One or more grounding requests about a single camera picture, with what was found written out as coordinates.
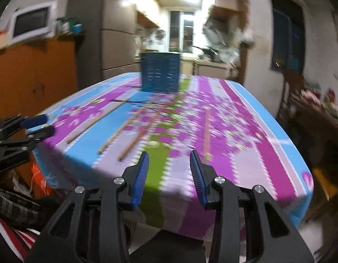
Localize beige kitchen wall cabinets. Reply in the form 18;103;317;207
134;0;161;29

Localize dark wooden dining table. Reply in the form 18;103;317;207
291;86;338;159

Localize barred kitchen window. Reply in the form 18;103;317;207
169;10;196;53

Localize wooden chopstick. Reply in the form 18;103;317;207
204;109;212;160
98;106;148;155
66;101;129;144
118;103;173;162

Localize black wok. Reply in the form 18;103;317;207
192;45;223;61

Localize red white striped cloth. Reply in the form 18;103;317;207
0;215;42;263

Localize beige refrigerator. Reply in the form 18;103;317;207
67;0;140;80

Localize hanging white plastic bag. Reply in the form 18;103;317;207
240;27;256;44

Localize floral striped tablecloth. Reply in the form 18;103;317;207
29;72;315;237

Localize orange wooden cabinet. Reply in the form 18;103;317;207
0;31;86;132

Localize white microwave oven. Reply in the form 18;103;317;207
10;1;59;45

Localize dark window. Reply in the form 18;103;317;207
270;0;306;74

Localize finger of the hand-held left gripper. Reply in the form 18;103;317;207
0;125;56;156
0;114;49;139

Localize blue perforated utensil holder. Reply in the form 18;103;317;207
140;52;181;93

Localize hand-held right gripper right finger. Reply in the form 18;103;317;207
189;150;315;263

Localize plaid cloth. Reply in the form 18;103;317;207
0;188;42;228

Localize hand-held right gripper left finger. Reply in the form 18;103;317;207
25;151;150;263

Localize beige kitchen base cabinets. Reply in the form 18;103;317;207
180;57;241;83

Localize wooden dining chair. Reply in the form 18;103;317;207
277;68;305;135

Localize dark cloth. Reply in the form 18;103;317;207
128;229;209;263

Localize orange plastic bag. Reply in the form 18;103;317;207
30;160;54;198

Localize range hood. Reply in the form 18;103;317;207
202;15;235;47

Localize green container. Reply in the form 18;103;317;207
56;18;73;35

